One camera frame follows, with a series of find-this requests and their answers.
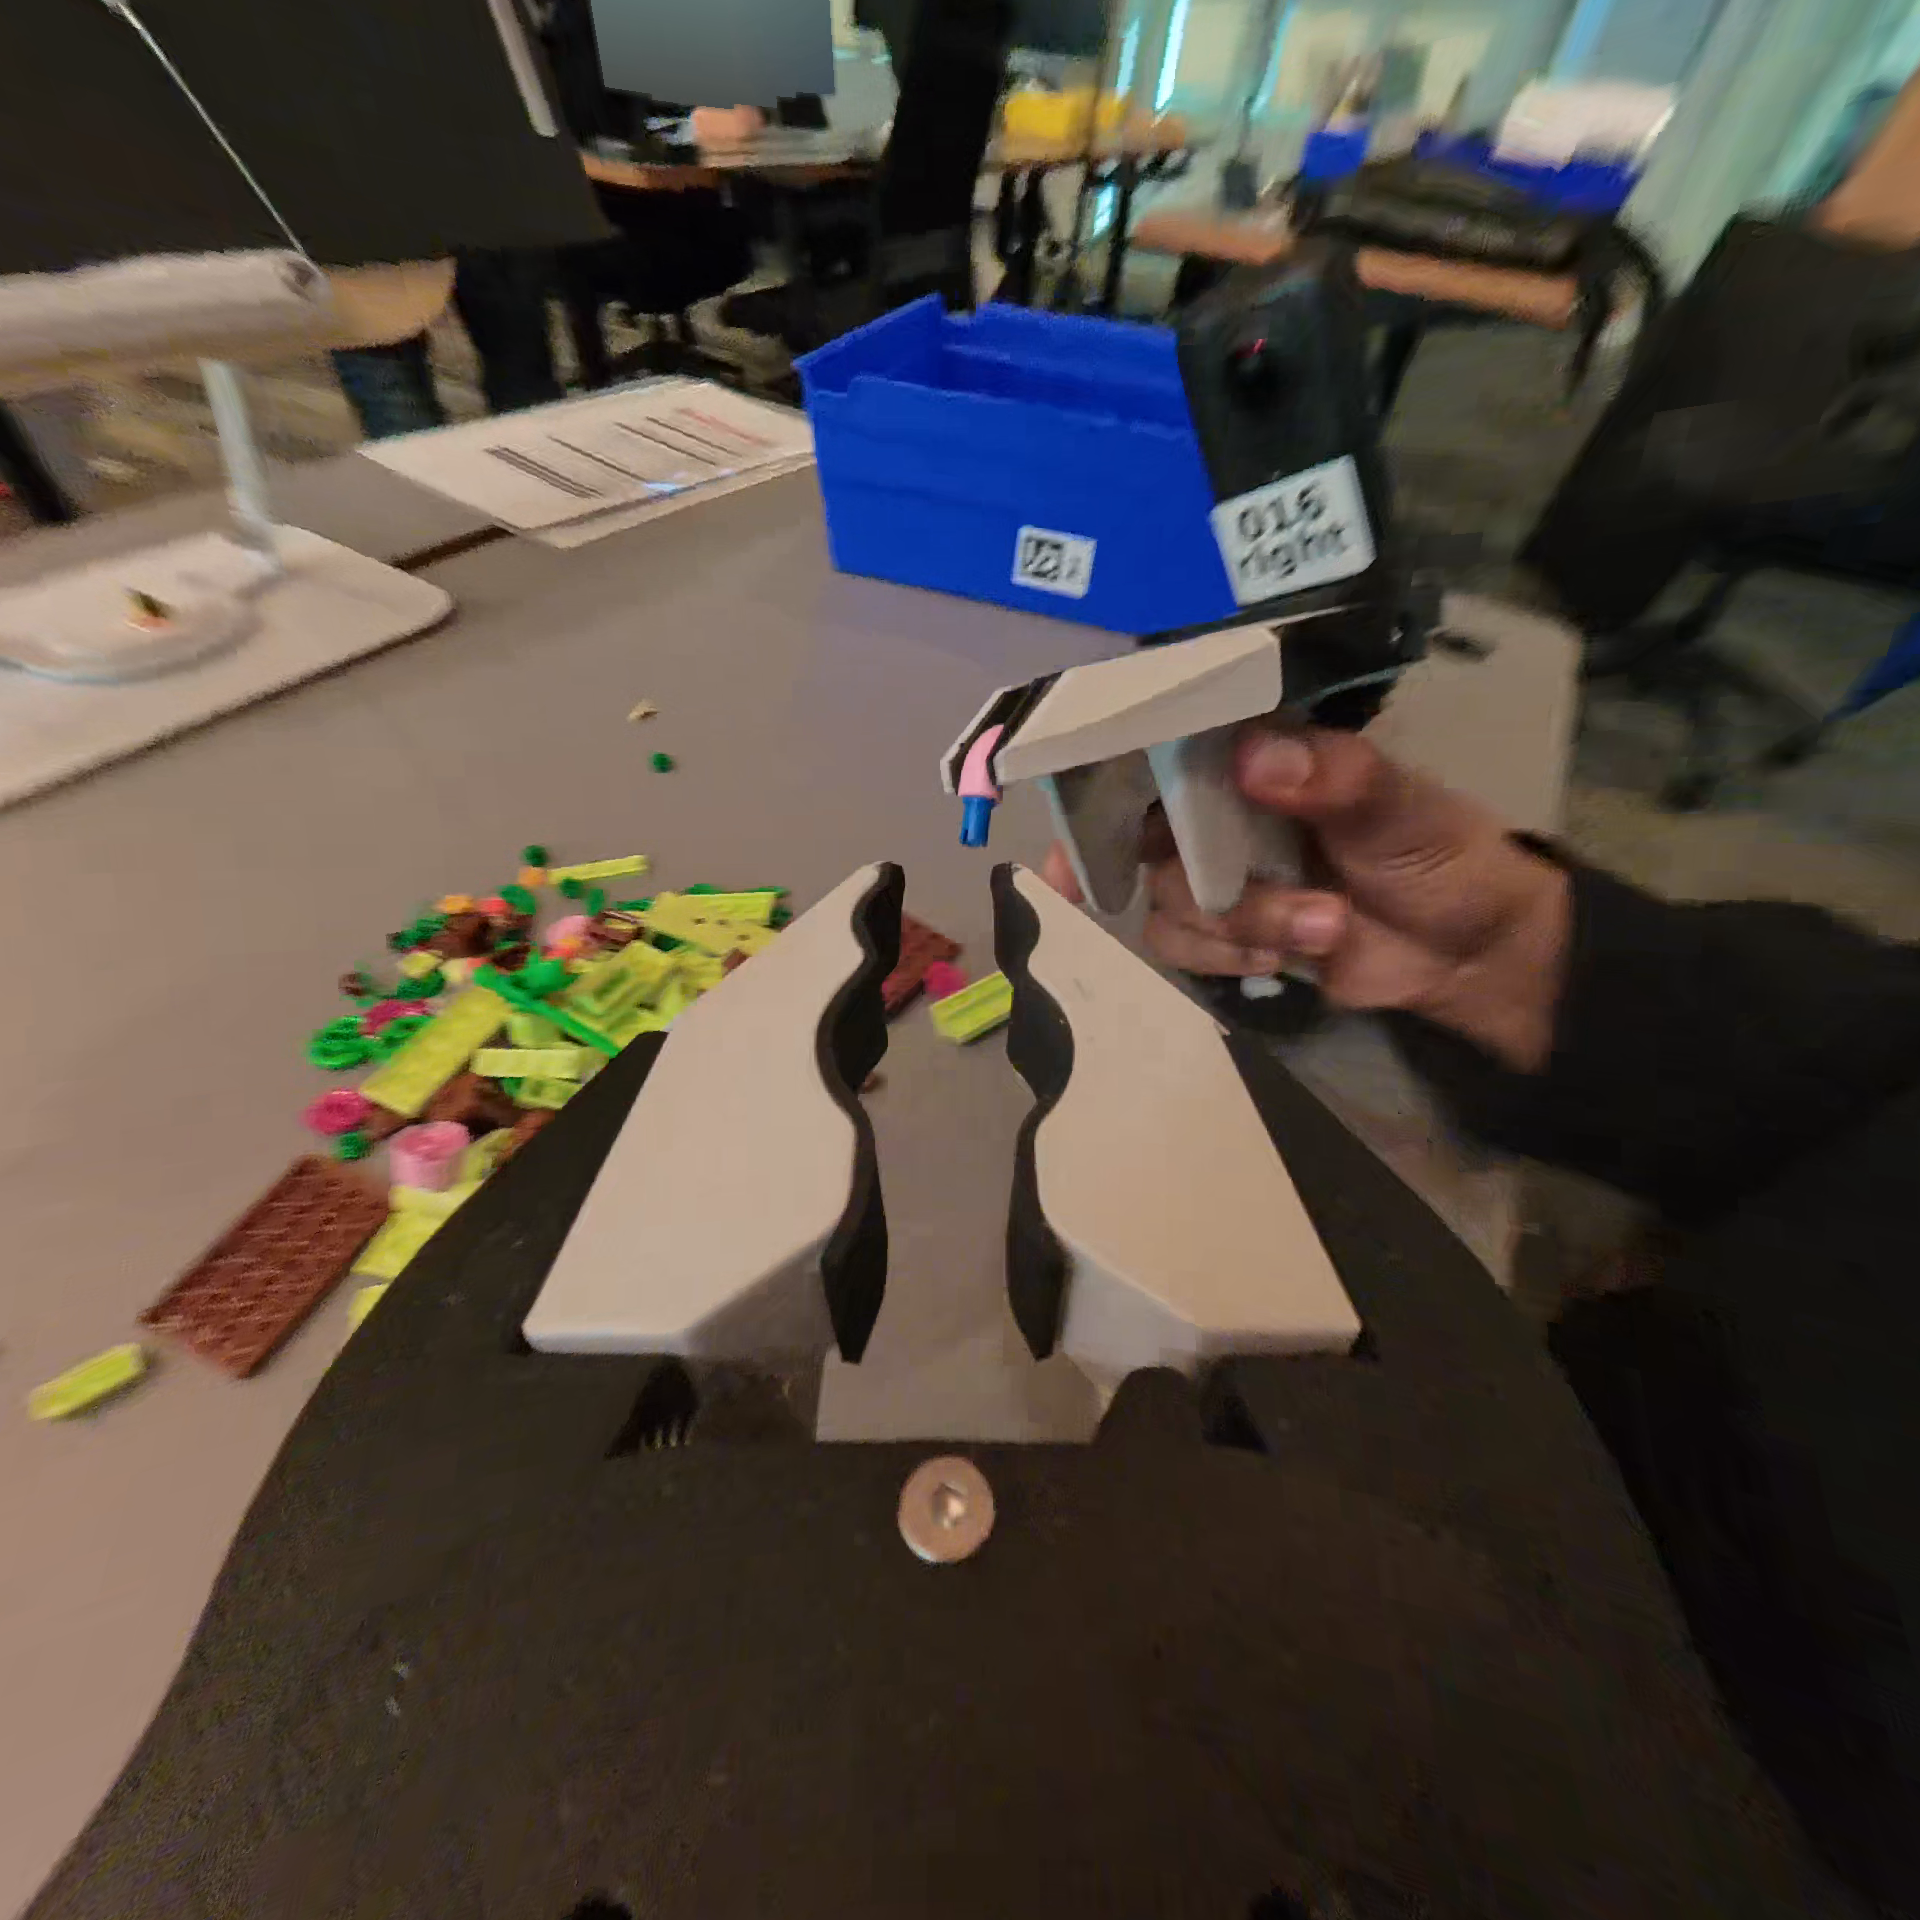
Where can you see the blue storage bin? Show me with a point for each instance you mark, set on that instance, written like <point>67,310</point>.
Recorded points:
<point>974,450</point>

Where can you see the white desk lamp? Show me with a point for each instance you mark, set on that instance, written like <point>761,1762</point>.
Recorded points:
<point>330,600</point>

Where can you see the pink elbow tube piece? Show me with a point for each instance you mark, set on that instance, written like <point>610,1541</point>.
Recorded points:
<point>983,758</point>

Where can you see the large brown round-hole plate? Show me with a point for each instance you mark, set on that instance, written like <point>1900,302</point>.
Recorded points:
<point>271,1268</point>

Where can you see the person's black clothing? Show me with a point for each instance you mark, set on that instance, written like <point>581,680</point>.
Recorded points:
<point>1770,1501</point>

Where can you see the blue connector pin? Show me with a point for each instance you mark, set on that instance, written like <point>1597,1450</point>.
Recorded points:
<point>974,820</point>

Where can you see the laminated paper sheet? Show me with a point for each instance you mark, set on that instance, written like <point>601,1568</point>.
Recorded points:
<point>601,450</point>

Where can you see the small lime plate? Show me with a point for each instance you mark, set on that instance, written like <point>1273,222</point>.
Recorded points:
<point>89,1381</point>

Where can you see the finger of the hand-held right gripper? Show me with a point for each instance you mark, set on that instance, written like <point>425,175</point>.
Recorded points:
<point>1155,692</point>
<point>1002,702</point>

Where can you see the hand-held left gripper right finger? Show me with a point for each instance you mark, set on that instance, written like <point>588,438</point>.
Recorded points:
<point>1186,1200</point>

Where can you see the black panel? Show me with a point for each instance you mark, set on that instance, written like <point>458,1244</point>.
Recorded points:
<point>301,119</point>

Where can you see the lime ridged brick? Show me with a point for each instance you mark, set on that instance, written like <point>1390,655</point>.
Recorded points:
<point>973,1005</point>

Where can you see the pile of toy bricks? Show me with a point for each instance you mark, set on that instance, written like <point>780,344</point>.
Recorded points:
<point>435,1050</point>

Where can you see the person's right hand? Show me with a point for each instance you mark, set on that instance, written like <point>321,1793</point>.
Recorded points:
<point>1441,914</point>

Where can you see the small orange toy piece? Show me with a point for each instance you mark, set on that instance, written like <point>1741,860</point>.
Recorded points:
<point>147,606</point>

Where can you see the green toy plant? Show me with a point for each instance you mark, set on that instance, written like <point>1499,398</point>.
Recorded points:
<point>534,990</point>

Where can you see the black office chair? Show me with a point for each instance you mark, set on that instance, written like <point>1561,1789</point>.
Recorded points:
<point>1724,421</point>

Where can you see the pink round brick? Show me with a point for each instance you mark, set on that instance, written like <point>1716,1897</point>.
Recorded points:
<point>428,1154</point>

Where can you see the black pillar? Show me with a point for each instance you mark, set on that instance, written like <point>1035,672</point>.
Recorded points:
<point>939,150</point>

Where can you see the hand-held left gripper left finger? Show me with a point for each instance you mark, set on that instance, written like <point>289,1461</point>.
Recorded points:
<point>705,1200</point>

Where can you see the brown studded plate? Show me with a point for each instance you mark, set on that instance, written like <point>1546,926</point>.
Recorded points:
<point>916,960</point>

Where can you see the person's right forearm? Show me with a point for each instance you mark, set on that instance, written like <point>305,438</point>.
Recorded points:
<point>1695,1037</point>

